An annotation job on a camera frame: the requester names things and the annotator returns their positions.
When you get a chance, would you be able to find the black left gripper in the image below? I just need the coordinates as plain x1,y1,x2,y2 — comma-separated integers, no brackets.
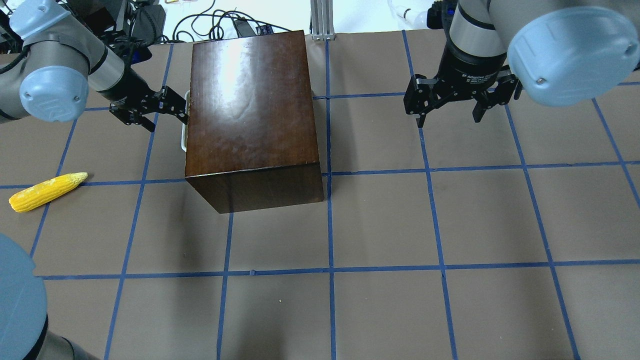
94,67,189,133

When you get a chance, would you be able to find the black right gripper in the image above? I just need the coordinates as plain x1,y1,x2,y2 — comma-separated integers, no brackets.
403,42,524,129

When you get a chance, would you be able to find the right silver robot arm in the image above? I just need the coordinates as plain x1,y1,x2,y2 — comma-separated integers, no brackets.
403,0,639,128

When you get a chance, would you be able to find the yellow corn cob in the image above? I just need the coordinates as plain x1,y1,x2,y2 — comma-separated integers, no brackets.
8,172,89,214

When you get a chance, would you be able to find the white light bulb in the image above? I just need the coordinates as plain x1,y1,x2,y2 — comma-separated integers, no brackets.
387,0,431,30

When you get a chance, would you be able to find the dark brown wooden cabinet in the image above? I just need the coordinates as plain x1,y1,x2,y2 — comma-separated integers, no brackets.
184,30,325,214

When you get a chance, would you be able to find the aluminium frame post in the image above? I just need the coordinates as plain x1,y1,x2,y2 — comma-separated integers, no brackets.
310,0,336,41

